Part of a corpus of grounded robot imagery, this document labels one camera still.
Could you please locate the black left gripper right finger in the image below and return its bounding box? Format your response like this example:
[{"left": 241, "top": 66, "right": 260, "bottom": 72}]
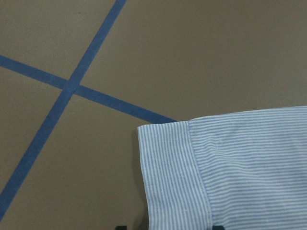
[{"left": 212, "top": 225, "right": 224, "bottom": 230}]

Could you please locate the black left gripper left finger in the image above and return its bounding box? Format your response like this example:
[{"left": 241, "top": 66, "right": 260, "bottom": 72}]
[{"left": 115, "top": 226, "right": 127, "bottom": 230}]

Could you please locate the blue striped button shirt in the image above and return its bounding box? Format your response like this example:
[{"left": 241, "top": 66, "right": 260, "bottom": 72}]
[{"left": 138, "top": 106, "right": 307, "bottom": 230}]

